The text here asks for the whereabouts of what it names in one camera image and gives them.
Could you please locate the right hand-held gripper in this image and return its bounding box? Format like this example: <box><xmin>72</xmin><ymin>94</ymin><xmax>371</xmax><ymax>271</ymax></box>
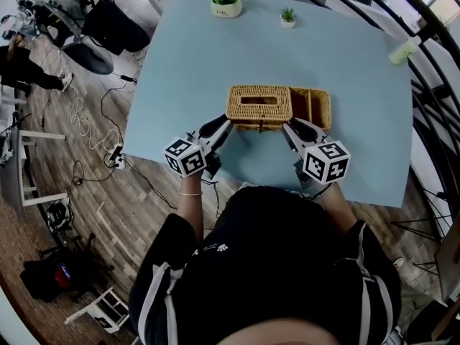
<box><xmin>281</xmin><ymin>117</ymin><xmax>351</xmax><ymax>190</ymax></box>

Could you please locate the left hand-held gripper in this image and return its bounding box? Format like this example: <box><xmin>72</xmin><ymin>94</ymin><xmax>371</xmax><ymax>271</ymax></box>
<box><xmin>164</xmin><ymin>114</ymin><xmax>235</xmax><ymax>180</ymax></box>

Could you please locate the woven wicker basket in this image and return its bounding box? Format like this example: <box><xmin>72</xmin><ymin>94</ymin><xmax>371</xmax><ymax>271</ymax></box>
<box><xmin>225</xmin><ymin>84</ymin><xmax>331</xmax><ymax>133</ymax></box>

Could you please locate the person's left forearm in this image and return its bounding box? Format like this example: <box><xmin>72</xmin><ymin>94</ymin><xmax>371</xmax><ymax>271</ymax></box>
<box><xmin>178</xmin><ymin>172</ymin><xmax>204</xmax><ymax>242</ymax></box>

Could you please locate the person's right forearm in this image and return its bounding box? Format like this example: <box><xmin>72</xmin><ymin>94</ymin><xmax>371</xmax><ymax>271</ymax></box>
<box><xmin>318</xmin><ymin>183</ymin><xmax>359</xmax><ymax>237</ymax></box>

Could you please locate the white power strip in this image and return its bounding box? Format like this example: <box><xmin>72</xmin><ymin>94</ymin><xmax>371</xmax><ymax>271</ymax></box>
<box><xmin>107</xmin><ymin>144</ymin><xmax>127</xmax><ymax>170</ymax></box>

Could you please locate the small potted plant white pot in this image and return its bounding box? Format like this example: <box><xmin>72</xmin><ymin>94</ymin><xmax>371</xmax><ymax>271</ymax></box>
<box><xmin>279</xmin><ymin>7</ymin><xmax>298</xmax><ymax>29</ymax></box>

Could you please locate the large potted plant white pot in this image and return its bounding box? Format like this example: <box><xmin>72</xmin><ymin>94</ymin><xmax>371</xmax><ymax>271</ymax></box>
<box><xmin>206</xmin><ymin>0</ymin><xmax>249</xmax><ymax>19</ymax></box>

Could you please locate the pale green bottle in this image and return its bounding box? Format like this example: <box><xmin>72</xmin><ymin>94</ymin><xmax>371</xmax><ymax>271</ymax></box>
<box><xmin>387</xmin><ymin>40</ymin><xmax>420</xmax><ymax>65</ymax></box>

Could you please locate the person's torso in black top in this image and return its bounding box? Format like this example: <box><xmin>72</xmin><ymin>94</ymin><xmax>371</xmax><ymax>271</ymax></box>
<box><xmin>128</xmin><ymin>186</ymin><xmax>402</xmax><ymax>345</ymax></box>

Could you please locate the black office chair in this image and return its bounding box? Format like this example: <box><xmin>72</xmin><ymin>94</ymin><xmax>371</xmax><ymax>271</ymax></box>
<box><xmin>82</xmin><ymin>0</ymin><xmax>150</xmax><ymax>55</ymax></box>

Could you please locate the black metal railing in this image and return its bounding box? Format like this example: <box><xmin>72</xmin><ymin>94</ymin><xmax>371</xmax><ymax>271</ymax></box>
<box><xmin>233</xmin><ymin>0</ymin><xmax>460</xmax><ymax>244</ymax></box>

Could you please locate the black tripod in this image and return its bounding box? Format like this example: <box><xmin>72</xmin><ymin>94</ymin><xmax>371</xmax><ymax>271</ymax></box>
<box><xmin>39</xmin><ymin>231</ymin><xmax>116</xmax><ymax>301</ymax></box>

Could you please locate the black and white helmet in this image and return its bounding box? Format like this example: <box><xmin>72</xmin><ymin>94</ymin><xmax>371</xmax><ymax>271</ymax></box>
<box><xmin>45</xmin><ymin>199</ymin><xmax>75</xmax><ymax>234</ymax></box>

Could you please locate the brown wooden cabinet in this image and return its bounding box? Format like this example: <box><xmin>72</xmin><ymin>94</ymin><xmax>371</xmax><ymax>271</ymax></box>
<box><xmin>433</xmin><ymin>224</ymin><xmax>460</xmax><ymax>305</ymax></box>

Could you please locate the grey desk with white legs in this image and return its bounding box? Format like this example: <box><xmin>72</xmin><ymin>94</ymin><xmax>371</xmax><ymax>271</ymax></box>
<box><xmin>0</xmin><ymin>109</ymin><xmax>68</xmax><ymax>208</ymax></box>

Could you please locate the white step stool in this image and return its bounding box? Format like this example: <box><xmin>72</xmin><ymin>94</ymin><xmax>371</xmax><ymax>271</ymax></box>
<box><xmin>64</xmin><ymin>286</ymin><xmax>131</xmax><ymax>335</ymax></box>

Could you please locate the black backpack with red patch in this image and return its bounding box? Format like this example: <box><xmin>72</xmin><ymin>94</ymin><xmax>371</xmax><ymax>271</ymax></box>
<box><xmin>19</xmin><ymin>249</ymin><xmax>95</xmax><ymax>303</ymax></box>

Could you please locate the long black floor cable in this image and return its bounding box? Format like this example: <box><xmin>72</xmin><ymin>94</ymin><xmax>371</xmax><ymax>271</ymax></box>
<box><xmin>124</xmin><ymin>158</ymin><xmax>179</xmax><ymax>210</ymax></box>

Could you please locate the white coiled cable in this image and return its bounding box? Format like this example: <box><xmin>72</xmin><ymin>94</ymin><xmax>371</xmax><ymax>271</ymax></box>
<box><xmin>68</xmin><ymin>83</ymin><xmax>124</xmax><ymax>155</ymax></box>

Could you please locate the black adapter with cable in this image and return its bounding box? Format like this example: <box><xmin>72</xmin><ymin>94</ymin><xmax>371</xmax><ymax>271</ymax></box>
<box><xmin>71</xmin><ymin>160</ymin><xmax>116</xmax><ymax>187</ymax></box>

